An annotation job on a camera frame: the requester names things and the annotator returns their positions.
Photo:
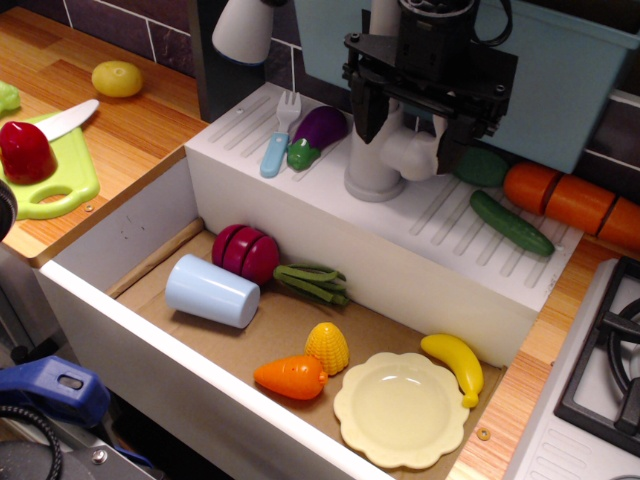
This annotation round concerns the green toy lettuce piece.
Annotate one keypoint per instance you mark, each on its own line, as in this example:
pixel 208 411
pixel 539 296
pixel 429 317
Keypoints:
pixel 10 99

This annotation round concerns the white fork blue handle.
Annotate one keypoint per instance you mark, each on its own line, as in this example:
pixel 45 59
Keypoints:
pixel 287 112

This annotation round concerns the dark green toy vegetable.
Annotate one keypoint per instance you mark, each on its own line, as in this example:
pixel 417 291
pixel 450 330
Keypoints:
pixel 481 167

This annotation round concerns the orange sliced toy carrot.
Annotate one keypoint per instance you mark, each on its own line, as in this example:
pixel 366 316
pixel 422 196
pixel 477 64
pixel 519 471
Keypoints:
pixel 543 191

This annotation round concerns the yellow toy banana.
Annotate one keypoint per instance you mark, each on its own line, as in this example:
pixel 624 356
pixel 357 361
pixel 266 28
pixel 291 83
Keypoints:
pixel 461 360

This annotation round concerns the purple toy eggplant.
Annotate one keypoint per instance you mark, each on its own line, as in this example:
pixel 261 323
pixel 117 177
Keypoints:
pixel 320 128

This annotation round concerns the white lamp shade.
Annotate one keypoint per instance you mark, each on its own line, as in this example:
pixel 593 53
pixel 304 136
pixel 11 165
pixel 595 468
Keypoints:
pixel 243 31

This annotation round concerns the white toy knife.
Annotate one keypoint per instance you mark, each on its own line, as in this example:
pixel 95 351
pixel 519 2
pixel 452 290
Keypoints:
pixel 62 123

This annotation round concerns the cream scalloped plate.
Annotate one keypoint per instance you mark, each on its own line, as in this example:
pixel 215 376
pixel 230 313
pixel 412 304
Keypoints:
pixel 401 410

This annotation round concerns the blue clamp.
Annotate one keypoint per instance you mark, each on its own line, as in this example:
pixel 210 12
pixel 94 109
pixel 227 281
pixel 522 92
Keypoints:
pixel 57 388

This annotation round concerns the light blue plastic cup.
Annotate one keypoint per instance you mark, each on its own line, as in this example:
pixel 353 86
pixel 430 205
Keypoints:
pixel 200 288

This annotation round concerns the green felt beans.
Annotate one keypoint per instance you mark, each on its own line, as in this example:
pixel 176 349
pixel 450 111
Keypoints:
pixel 315 282

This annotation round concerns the white toy sink unit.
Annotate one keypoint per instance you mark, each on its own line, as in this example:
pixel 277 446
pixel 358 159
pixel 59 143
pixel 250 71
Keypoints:
pixel 387 274

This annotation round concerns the grey toy faucet with lever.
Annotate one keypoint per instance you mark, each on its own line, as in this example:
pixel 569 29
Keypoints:
pixel 376 171

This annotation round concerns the black toy stove grate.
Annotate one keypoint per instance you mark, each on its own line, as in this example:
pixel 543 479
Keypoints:
pixel 601 394

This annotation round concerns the green toy cucumber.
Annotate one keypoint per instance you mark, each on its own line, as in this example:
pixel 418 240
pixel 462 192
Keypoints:
pixel 511 226

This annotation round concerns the yellow toy corn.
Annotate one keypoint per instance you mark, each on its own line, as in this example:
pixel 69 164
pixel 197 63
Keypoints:
pixel 328 345

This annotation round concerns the small orange toy carrot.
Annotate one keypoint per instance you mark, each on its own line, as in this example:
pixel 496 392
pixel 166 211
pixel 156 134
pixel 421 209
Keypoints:
pixel 300 377

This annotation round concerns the magenta sliced toy beet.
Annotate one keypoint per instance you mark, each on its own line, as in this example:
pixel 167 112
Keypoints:
pixel 246 252

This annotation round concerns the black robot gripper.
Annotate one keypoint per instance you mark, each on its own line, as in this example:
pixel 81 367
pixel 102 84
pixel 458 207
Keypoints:
pixel 437 63

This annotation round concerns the yellow toy lemon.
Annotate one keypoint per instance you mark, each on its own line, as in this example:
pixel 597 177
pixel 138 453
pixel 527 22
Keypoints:
pixel 117 79

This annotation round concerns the red toy pepper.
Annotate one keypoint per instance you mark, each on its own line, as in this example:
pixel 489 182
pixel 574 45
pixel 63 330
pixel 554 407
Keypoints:
pixel 26 155

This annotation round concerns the white stove top panel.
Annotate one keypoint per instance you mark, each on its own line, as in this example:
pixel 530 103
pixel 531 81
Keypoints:
pixel 551 448

